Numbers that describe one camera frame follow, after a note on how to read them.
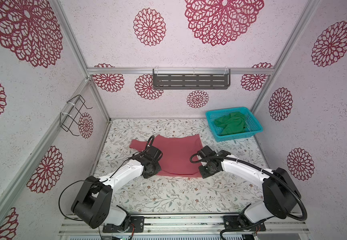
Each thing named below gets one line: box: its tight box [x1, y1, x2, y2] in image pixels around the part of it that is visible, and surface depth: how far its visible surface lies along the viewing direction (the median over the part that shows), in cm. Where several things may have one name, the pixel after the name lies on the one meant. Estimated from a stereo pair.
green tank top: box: [214, 111, 247, 136], surface depth 115 cm
